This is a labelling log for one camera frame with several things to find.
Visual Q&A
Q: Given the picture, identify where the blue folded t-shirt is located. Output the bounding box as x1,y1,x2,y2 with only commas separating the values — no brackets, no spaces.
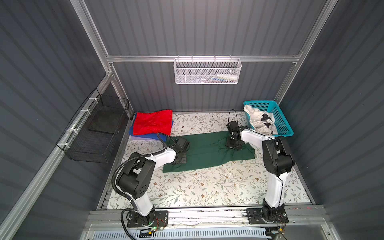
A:
129,121,166,140

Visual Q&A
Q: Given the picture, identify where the aluminium mounting rail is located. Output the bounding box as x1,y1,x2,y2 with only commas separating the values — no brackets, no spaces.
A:
85,205,330,229

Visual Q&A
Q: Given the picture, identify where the green t-shirt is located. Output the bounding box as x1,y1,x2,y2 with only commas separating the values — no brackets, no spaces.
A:
163,132,255,173

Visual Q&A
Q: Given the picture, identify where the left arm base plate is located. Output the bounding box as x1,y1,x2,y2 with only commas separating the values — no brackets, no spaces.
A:
126,210,169,228

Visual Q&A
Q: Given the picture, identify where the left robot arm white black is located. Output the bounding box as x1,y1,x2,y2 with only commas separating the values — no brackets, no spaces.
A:
112,135,190,218

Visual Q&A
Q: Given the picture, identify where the black wire basket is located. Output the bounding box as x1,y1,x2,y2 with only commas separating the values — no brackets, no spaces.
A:
57,90,130,164

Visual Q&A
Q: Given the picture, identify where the teal plastic laundry basket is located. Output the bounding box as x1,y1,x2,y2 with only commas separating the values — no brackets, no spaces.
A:
243,100,294,137

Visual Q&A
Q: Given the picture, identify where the white bottle in basket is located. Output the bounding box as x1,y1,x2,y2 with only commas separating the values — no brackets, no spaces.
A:
217,74,239,82

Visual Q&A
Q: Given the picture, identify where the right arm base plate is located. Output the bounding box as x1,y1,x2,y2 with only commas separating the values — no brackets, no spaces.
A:
243,206,289,225

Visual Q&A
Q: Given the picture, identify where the red folded t-shirt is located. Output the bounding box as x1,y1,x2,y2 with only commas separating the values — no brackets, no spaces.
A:
133,110,173,136

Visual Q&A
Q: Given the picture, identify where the white t-shirt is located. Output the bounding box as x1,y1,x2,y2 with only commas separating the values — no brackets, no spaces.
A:
244,105,278,136

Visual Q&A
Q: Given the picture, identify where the white vented cable tray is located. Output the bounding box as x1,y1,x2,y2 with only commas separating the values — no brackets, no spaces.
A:
91,227,269,240

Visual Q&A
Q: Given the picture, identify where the black corrugated cable conduit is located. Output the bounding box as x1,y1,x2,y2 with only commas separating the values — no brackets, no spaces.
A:
111,132,169,240

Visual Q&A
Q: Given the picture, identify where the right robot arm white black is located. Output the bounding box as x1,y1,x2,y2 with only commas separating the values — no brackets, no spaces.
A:
226,121,295,223

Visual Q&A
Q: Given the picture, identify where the white wire mesh basket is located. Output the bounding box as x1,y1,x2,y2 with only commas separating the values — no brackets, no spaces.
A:
173,57,242,85

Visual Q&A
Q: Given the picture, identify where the lavender folded t-shirt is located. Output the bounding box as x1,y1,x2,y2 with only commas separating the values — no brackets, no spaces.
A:
130,136,152,141

